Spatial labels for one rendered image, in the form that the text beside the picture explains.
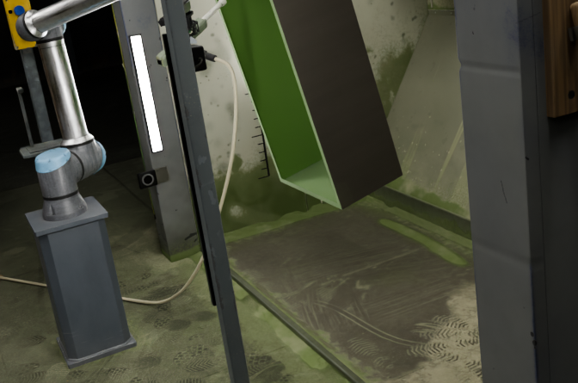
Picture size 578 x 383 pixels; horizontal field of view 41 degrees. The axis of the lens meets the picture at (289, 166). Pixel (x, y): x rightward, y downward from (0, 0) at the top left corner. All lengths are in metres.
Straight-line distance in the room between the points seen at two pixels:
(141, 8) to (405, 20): 1.64
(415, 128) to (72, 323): 2.23
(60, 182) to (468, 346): 1.78
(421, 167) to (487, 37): 2.90
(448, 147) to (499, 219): 2.66
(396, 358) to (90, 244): 1.35
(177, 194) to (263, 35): 1.06
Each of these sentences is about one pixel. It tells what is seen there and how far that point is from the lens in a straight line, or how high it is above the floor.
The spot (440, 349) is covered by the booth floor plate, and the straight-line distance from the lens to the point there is 3.11.
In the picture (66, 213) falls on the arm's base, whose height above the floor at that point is 0.67.
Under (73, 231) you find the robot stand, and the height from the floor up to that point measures 0.60.
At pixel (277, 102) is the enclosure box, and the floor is 0.86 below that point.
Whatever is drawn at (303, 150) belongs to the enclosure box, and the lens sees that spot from 3.95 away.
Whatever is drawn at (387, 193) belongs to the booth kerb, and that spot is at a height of 0.13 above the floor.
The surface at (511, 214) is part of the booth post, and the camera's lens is 1.57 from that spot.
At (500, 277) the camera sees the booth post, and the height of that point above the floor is 0.91.
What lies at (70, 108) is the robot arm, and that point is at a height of 1.07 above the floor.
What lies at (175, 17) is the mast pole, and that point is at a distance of 2.11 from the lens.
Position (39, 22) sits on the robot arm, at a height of 1.46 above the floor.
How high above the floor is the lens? 1.64
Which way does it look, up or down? 16 degrees down
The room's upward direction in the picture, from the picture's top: 8 degrees counter-clockwise
